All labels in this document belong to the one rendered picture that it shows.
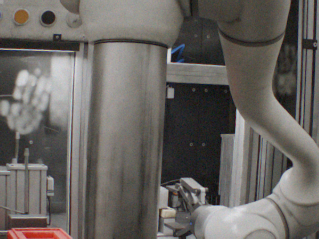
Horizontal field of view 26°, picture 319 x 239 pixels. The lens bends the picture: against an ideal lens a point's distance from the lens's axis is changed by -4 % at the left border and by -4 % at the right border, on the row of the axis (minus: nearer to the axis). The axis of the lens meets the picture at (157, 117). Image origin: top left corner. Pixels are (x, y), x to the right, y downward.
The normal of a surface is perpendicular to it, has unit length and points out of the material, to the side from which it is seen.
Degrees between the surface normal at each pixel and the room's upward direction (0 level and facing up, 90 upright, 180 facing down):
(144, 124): 85
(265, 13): 126
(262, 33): 131
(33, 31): 90
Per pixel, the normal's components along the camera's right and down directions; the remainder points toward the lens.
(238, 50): -0.44, 0.73
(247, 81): -0.24, 0.75
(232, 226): -0.62, -0.65
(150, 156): 0.70, 0.01
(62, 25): 0.36, 0.07
